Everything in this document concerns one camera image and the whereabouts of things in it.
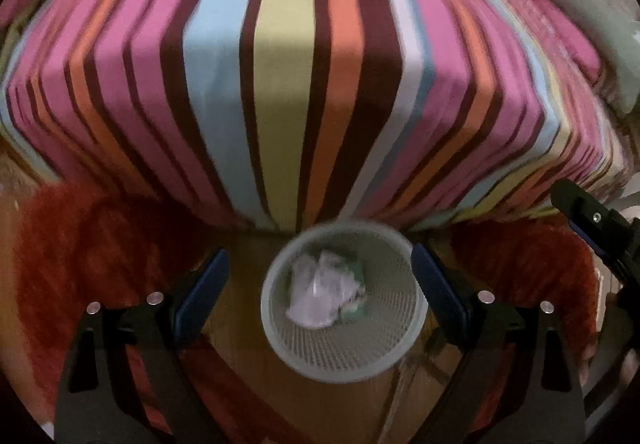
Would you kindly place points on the grey-green pillow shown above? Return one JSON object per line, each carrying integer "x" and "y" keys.
{"x": 575, "y": 8}

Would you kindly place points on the striped bed sheet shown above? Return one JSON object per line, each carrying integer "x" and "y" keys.
{"x": 280, "y": 73}

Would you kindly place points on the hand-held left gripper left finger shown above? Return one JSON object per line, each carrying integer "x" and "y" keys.
{"x": 202, "y": 294}

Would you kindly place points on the green and white wrapper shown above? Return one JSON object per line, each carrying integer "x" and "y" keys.
{"x": 359, "y": 294}

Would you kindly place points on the white paper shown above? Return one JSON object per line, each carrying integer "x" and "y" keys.
{"x": 310, "y": 299}

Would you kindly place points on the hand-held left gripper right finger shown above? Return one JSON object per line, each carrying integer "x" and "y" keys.
{"x": 440, "y": 294}

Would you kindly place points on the red shaggy rug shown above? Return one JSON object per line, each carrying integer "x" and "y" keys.
{"x": 75, "y": 264}

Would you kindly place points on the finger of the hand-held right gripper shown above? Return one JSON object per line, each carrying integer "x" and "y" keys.
{"x": 587, "y": 236}

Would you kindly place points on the pale pink paper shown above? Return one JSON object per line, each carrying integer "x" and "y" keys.
{"x": 337, "y": 274}

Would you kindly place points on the white mesh wastebasket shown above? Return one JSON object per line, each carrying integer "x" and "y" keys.
{"x": 345, "y": 354}

